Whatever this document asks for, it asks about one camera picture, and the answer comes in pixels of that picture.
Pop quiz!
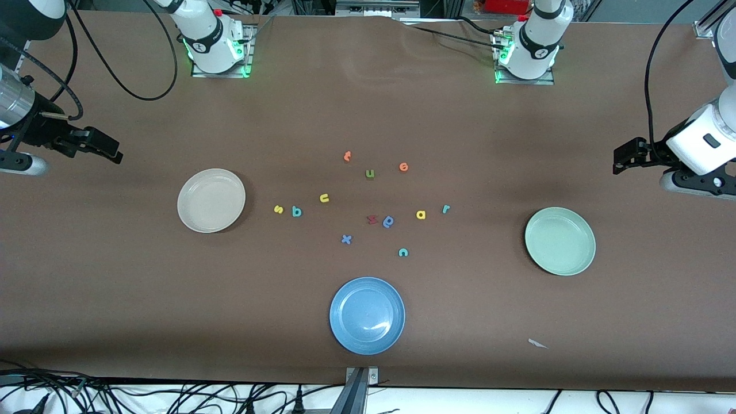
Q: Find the light green plate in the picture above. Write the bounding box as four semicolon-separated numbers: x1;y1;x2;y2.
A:
524;206;596;277

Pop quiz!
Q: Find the beige brown plate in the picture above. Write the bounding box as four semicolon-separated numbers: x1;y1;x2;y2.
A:
177;168;247;233

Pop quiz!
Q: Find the brown table cover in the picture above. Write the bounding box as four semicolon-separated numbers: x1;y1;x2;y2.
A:
0;10;736;392

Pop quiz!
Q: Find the red box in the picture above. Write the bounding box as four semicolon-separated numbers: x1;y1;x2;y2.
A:
485;0;531;15

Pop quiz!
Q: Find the blue plate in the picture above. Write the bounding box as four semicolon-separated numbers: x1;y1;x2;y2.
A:
329;277;406;355

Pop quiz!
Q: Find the dark metal beam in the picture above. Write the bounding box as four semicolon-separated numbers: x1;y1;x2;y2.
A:
329;368;369;414

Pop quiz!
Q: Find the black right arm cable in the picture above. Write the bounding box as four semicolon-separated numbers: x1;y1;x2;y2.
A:
0;0;179;121

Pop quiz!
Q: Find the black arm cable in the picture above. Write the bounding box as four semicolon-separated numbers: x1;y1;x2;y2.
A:
0;0;179;121
645;0;696;147

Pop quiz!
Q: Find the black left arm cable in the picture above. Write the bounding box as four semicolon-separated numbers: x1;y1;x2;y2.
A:
645;0;696;147

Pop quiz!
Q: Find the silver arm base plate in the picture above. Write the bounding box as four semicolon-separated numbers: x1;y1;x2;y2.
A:
493;29;556;86
191;23;254;79

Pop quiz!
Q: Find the aluminium profile rail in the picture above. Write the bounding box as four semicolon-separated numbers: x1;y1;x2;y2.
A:
693;0;736;39

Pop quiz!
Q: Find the black base cable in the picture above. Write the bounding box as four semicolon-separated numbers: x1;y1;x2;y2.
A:
400;16;507;47

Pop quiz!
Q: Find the silver metal frame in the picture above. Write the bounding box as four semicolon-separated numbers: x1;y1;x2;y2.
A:
335;0;421;18

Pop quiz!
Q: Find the silver metal bracket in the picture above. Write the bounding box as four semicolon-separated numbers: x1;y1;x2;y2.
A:
345;367;379;385

